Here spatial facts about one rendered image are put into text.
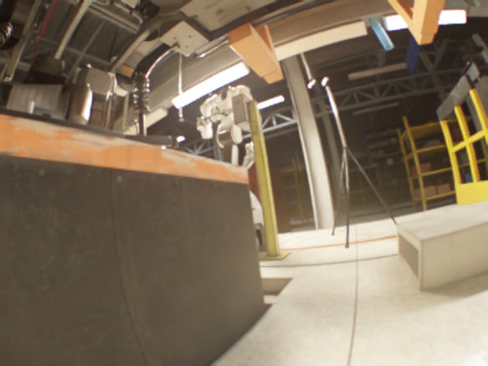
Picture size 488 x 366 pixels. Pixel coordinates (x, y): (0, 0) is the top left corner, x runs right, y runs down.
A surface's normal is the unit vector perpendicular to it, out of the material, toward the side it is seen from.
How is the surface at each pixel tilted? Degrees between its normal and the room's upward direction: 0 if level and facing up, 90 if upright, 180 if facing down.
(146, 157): 90
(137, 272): 90
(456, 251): 90
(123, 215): 90
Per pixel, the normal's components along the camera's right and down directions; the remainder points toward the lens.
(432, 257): -0.50, -0.06
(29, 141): 0.86, -0.18
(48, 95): 0.71, -0.19
